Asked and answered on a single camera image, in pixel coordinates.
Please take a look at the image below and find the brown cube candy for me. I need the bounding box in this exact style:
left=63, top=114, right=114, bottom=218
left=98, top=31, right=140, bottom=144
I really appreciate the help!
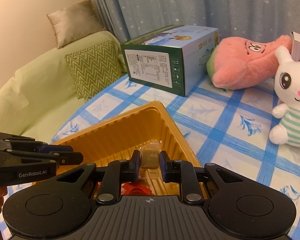
left=139, top=140, right=163, bottom=179

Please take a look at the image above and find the large red snack packet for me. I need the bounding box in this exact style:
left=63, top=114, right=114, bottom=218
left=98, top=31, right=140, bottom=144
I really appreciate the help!
left=121, top=181, right=152, bottom=196

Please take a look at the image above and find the orange plastic tray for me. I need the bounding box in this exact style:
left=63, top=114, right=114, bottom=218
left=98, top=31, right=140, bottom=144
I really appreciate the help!
left=37, top=101, right=201, bottom=199

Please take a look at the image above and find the green sofa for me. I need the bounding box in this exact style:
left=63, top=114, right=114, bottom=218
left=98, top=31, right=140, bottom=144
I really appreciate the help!
left=0, top=31, right=126, bottom=142

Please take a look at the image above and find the blue checkered tablecloth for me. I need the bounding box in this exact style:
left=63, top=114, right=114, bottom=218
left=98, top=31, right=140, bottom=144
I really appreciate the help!
left=0, top=72, right=300, bottom=240

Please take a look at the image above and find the green zigzag pillow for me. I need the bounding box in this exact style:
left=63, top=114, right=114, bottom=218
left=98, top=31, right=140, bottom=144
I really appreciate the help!
left=64, top=40, right=127, bottom=102

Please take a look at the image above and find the green white cardboard box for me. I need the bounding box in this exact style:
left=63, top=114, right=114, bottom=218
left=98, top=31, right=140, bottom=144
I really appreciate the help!
left=121, top=25, right=219, bottom=96

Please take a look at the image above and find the pink peach plush toy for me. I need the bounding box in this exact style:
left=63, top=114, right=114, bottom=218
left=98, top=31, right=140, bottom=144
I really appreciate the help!
left=206, top=35, right=292, bottom=90

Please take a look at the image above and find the beige satin pillow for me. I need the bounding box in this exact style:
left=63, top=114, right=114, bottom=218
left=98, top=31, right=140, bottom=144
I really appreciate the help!
left=46, top=0, right=104, bottom=49

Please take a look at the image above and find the white bunny plush toy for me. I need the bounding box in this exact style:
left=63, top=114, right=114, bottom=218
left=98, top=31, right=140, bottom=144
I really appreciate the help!
left=269, top=46, right=300, bottom=147

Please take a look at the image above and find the blue star curtain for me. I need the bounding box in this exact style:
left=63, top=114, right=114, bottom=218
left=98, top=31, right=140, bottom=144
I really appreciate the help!
left=95, top=0, right=300, bottom=42

